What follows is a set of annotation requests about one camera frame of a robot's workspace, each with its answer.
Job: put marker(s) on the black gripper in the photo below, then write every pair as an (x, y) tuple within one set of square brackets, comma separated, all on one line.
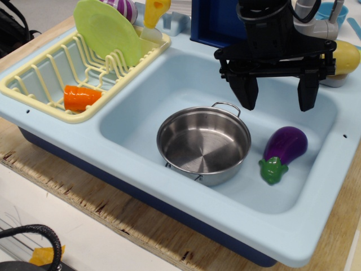
[(273, 47)]

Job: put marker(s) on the purple toy eggplant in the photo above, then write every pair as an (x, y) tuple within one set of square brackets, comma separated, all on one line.
[(284, 146)]

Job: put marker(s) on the stainless steel pot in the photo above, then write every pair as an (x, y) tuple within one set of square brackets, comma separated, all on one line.
[(207, 144)]

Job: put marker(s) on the grey toy faucet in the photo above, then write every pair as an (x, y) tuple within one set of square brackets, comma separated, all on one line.
[(326, 29)]

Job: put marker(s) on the blue box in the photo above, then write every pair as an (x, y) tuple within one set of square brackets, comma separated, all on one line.
[(216, 23)]

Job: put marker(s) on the blue plastic bowl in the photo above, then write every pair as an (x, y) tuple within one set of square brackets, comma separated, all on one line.
[(335, 9)]

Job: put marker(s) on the light blue toy sink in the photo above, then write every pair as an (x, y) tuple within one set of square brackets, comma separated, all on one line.
[(283, 221)]

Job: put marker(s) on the light blue sponge holder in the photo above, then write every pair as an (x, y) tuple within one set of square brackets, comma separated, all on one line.
[(174, 23)]

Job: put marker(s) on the yellow toy knife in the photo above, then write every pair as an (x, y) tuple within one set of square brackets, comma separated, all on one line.
[(154, 10)]

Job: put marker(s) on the purple striped toy bowl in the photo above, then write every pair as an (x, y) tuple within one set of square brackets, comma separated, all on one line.
[(126, 7)]

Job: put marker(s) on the green plastic plate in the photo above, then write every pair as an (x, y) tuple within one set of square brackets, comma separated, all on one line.
[(105, 30)]

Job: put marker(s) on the orange plastic cup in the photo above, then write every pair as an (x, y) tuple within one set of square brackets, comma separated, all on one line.
[(78, 98)]

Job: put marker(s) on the yellow dish rack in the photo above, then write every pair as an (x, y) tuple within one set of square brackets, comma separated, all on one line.
[(40, 81)]

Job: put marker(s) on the black bag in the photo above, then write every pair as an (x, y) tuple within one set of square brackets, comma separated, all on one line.
[(13, 34)]

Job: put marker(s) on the yellow tape piece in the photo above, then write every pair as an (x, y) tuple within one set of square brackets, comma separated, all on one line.
[(42, 256)]

